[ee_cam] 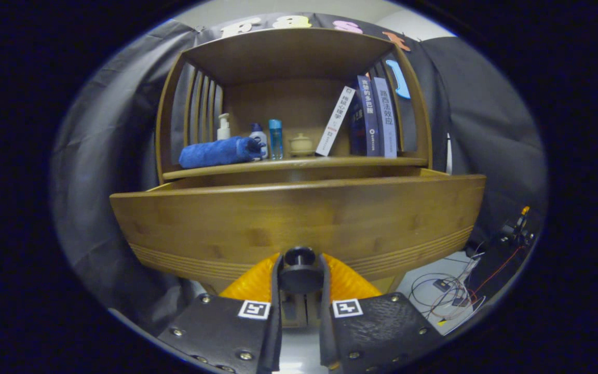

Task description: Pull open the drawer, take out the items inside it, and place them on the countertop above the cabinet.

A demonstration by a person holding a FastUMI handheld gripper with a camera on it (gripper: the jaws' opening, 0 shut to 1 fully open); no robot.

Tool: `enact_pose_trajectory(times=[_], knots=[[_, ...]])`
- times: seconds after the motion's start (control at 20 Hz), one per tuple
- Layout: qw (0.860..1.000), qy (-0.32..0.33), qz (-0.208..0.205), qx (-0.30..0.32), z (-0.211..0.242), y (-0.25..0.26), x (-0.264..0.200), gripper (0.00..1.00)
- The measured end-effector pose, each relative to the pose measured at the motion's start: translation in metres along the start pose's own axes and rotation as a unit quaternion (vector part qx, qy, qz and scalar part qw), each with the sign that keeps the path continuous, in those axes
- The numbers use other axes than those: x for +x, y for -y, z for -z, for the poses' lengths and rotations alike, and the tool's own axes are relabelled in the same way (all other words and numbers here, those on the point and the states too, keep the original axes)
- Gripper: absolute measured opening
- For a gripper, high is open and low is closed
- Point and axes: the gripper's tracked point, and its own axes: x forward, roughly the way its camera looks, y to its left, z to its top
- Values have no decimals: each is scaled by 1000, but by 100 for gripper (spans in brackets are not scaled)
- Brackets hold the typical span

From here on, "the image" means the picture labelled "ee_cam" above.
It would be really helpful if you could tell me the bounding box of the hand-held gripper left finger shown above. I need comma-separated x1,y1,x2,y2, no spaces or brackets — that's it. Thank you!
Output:
156,253,283,374

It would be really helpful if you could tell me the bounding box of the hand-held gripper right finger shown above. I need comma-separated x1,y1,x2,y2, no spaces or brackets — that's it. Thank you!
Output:
320,253,445,372

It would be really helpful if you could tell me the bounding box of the wooden drawer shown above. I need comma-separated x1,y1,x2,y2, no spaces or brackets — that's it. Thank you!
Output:
110,167,486,294

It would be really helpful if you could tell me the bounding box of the wooden countertop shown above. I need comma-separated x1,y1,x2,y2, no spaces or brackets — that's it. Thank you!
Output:
163,155,429,181

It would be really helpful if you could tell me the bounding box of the wooden cabinet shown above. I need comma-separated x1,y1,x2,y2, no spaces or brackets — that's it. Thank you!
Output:
155,27,433,328

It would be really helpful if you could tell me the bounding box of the beige lidded teacup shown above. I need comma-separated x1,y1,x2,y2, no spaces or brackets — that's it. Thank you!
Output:
289,133,315,157

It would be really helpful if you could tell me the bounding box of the blue folded towel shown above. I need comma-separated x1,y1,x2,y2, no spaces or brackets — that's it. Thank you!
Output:
179,136,263,169

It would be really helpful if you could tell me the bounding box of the clear blue bottle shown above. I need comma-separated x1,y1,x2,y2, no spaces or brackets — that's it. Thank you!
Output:
268,119,284,161

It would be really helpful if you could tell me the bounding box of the white bottle with blue cap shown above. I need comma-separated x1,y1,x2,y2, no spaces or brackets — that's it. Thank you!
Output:
249,123,268,159

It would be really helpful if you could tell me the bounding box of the white book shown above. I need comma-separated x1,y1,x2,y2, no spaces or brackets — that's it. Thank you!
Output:
315,86,356,157

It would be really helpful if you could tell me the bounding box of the pale lavender book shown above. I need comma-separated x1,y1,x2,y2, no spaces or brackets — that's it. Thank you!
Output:
373,77,398,158

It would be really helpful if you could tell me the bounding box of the dark blue book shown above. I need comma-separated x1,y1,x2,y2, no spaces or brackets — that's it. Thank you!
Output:
350,75,381,157

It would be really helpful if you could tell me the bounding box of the black equipment with orange part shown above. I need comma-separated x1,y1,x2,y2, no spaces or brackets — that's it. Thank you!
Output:
496,205,536,247

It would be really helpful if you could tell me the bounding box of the black backdrop cloth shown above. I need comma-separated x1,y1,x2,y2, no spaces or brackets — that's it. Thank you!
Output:
50,13,548,333

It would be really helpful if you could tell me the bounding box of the tangle of cables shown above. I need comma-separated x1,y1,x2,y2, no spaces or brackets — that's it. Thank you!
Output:
408,249,486,323

